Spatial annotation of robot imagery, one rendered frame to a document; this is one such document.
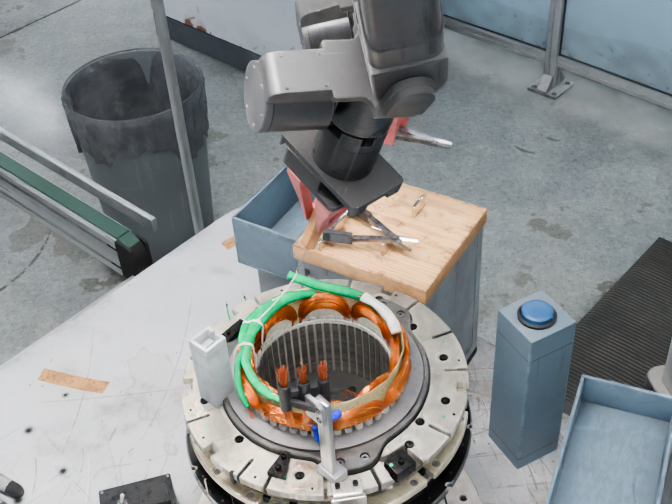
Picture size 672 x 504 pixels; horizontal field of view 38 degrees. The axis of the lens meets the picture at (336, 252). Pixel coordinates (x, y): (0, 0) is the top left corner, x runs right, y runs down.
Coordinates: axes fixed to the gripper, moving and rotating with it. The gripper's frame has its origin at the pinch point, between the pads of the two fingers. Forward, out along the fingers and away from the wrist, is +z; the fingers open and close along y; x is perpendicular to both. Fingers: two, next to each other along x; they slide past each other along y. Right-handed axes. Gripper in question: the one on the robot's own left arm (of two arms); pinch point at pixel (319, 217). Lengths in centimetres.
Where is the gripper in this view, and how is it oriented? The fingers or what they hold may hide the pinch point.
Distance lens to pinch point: 94.9
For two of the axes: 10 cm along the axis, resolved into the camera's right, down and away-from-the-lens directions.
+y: 6.4, 7.0, -3.1
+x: 7.2, -4.3, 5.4
